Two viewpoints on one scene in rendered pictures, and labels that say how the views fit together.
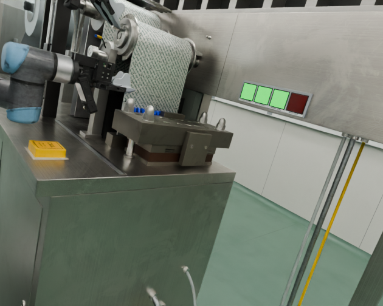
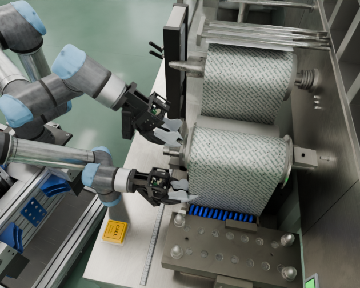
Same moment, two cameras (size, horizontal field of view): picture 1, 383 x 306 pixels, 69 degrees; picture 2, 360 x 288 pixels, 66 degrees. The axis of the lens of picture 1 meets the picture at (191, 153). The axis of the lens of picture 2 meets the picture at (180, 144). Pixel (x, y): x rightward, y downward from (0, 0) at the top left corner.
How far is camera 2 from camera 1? 0.98 m
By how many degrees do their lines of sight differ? 59
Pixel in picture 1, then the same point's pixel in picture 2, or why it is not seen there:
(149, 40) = (208, 167)
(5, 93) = not seen: hidden behind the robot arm
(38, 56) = (100, 183)
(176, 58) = (253, 180)
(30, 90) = (103, 196)
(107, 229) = not seen: outside the picture
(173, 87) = (251, 198)
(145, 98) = (212, 200)
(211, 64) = (315, 194)
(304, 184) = not seen: outside the picture
